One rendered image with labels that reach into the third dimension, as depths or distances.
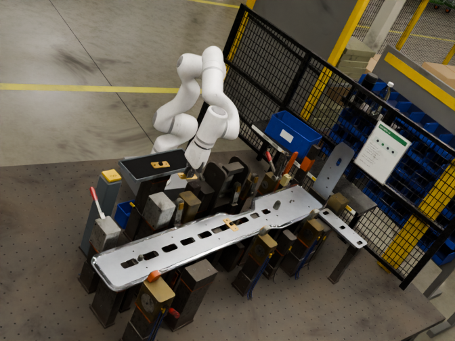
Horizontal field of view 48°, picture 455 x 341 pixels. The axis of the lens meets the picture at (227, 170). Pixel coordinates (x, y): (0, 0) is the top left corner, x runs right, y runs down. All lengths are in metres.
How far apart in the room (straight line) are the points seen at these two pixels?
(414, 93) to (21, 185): 2.96
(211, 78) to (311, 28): 2.58
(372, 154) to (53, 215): 1.77
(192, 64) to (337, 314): 1.45
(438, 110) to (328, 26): 1.13
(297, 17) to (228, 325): 3.07
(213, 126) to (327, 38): 2.63
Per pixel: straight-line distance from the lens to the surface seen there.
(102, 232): 2.06
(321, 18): 4.55
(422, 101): 4.25
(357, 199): 3.03
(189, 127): 2.61
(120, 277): 1.99
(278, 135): 3.15
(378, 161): 3.04
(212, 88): 2.08
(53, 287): 2.31
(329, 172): 2.89
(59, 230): 2.54
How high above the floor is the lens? 2.47
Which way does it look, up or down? 32 degrees down
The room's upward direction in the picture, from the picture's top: 24 degrees clockwise
